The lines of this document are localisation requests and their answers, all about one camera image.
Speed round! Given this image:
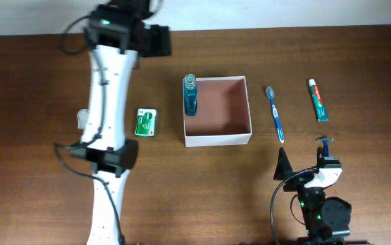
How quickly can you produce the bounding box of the teal mouthwash bottle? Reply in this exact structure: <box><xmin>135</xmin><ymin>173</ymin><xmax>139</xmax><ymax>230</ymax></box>
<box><xmin>183</xmin><ymin>73</ymin><xmax>198</xmax><ymax>116</ymax></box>

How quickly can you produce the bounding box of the green white soap packet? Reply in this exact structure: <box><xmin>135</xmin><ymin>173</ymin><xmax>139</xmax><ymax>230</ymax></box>
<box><xmin>135</xmin><ymin>108</ymin><xmax>157</xmax><ymax>137</ymax></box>

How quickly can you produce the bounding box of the white cardboard box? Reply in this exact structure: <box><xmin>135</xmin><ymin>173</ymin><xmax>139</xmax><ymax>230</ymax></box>
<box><xmin>184</xmin><ymin>76</ymin><xmax>252</xmax><ymax>148</ymax></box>

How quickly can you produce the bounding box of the clear purple sanitizer bottle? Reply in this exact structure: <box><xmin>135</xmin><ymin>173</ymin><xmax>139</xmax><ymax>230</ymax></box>
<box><xmin>77</xmin><ymin>109</ymin><xmax>89</xmax><ymax>129</ymax></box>

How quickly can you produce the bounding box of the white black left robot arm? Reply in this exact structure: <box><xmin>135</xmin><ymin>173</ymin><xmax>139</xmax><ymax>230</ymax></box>
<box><xmin>68</xmin><ymin>0</ymin><xmax>171</xmax><ymax>244</ymax></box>

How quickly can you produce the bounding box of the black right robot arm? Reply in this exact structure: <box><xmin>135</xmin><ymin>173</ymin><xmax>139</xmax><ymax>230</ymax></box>
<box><xmin>270</xmin><ymin>147</ymin><xmax>352</xmax><ymax>245</ymax></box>

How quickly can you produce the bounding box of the blue disposable razor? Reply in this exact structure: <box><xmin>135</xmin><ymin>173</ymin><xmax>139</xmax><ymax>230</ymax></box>
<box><xmin>316</xmin><ymin>136</ymin><xmax>334</xmax><ymax>157</ymax></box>

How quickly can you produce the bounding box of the green red toothpaste tube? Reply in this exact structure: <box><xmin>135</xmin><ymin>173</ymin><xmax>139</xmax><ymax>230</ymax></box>
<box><xmin>309</xmin><ymin>78</ymin><xmax>329</xmax><ymax>122</ymax></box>

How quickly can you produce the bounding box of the blue white toothbrush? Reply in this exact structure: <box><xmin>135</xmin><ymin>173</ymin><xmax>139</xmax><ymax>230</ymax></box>
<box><xmin>266</xmin><ymin>86</ymin><xmax>284</xmax><ymax>144</ymax></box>

